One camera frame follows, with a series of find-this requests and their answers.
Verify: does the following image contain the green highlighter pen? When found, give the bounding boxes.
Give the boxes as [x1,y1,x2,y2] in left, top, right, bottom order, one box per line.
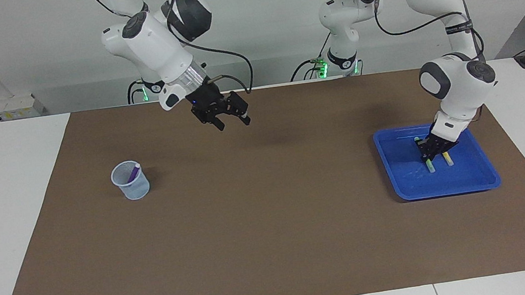
[414,135,438,176]

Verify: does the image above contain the blue plastic tray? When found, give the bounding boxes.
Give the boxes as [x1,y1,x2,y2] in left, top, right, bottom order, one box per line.
[372,115,503,204]

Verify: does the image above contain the translucent plastic cup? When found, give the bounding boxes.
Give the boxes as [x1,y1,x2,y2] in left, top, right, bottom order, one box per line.
[109,158,153,203]

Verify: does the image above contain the brown table mat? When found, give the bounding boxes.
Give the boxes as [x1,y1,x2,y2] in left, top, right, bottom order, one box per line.
[0,54,525,295]

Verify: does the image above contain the white power strip box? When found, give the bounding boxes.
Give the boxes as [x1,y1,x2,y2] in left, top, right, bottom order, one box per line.
[0,92,47,122]

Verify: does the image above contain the black left base cable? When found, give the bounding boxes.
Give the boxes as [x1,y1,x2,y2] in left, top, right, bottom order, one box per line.
[285,33,337,82]

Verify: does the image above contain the black base cable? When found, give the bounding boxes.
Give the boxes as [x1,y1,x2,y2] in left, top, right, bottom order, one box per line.
[285,33,337,82]
[125,78,150,105]

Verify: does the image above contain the black right base cable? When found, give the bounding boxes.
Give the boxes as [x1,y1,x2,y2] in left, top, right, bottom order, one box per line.
[125,78,150,105]

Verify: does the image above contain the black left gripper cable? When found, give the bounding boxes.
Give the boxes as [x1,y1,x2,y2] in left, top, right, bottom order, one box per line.
[371,0,495,133]

